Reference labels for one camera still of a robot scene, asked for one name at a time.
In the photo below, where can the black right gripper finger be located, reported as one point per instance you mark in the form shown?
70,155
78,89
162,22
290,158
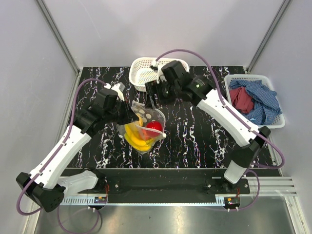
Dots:
153,100
148,102

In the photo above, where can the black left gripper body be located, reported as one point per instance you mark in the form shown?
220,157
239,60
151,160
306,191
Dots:
124,116

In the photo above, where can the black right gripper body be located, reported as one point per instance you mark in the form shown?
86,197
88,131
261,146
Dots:
167,93

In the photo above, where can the red fake tomato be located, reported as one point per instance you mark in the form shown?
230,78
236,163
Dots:
155,127

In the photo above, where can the polka dot zip top bag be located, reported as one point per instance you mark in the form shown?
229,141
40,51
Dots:
147,116

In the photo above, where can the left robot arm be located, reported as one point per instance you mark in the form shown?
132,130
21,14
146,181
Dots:
44,184

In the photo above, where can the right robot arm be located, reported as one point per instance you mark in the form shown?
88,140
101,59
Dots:
173,82

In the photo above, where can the yellow fake banana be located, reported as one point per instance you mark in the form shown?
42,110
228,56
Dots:
133,137

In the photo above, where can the small red fake fruit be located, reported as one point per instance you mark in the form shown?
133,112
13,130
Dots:
145,134

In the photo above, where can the white perforated plastic basket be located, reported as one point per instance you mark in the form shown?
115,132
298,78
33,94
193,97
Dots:
141,72

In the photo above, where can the dark red cloth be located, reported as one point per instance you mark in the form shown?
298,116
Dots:
241,100

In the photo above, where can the lavender plastic basket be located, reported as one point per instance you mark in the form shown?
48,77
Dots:
279,121

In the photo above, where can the blue checkered cloth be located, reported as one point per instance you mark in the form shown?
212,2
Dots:
266,107

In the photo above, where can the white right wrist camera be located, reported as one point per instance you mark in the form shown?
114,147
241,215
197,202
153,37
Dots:
157,67

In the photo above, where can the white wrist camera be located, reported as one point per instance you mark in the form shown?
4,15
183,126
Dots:
157,67
119,88

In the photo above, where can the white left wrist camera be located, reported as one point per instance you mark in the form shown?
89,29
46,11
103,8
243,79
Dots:
119,88

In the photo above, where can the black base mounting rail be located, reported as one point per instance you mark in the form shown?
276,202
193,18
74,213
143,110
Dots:
166,187

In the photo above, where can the left aluminium frame post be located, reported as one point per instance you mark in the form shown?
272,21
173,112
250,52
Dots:
57,35

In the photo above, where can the aluminium frame post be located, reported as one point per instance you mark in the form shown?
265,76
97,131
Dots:
269,33
57,35

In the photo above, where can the right aluminium frame post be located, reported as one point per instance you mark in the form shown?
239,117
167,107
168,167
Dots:
269,33

